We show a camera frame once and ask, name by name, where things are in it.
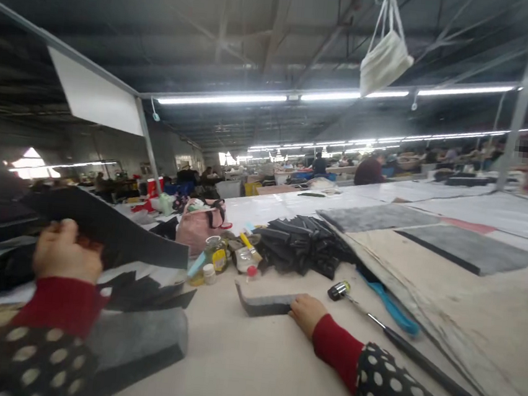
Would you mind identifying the grey metal frame post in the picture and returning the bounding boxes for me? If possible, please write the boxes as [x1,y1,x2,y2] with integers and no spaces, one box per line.
[495,43,528,195]

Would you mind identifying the light grey felt sheet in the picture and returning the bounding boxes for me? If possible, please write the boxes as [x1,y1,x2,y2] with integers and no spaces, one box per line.
[314,196,447,244]

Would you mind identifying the person's right hand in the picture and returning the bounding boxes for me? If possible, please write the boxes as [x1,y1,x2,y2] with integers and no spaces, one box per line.
[285,293,333,343]

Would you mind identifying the pink bag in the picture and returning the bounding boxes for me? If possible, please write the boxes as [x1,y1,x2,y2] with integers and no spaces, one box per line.
[174,194,230,260]

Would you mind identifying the dark grey felt sheet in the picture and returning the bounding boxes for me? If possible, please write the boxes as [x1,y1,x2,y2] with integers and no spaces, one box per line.
[391,219,528,281]

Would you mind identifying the stack of beige boards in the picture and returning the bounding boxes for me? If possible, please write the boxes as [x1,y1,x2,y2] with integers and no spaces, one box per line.
[328,224,528,396]

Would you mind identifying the person's left hand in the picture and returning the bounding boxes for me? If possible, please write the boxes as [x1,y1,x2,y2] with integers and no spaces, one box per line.
[30,216,109,286]

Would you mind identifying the grey felt block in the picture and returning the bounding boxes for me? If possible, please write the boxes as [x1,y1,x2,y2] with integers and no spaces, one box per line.
[232,279,304,323]

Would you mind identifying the light blue tube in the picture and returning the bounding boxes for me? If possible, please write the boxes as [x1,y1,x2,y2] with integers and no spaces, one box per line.
[185,249,209,280]

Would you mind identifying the black-handled hammer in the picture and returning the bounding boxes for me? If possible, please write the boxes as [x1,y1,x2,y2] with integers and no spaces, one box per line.
[317,280,503,396]

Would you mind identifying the small white bottle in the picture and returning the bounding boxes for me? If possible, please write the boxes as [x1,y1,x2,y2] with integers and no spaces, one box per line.
[201,263,218,288]

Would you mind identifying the black material sheet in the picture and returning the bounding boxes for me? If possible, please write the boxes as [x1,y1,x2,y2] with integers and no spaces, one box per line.
[12,182,196,279]

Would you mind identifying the pile of black folded pieces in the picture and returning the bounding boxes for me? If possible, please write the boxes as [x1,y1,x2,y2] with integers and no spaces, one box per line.
[249,210,361,283]

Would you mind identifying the hanging white face mask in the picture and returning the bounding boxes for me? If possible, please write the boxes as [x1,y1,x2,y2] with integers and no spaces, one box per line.
[357,0,421,102]

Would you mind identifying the fluorescent tube lamp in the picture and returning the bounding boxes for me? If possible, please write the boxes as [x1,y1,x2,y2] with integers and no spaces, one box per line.
[415,76,517,106]
[299,80,411,113]
[156,82,288,117]

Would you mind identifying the white hanging board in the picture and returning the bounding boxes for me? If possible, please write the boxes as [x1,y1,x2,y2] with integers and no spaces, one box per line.
[38,45,154,139]

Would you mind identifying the blue strap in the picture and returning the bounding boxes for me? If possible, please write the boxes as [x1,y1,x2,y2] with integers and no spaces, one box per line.
[353,268,427,338]

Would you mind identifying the yellow-handled brush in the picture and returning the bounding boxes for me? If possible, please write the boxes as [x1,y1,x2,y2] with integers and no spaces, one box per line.
[236,231,262,262]

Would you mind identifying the black zigzag cut pieces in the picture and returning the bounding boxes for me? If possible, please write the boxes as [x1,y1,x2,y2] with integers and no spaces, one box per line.
[94,265,199,319]

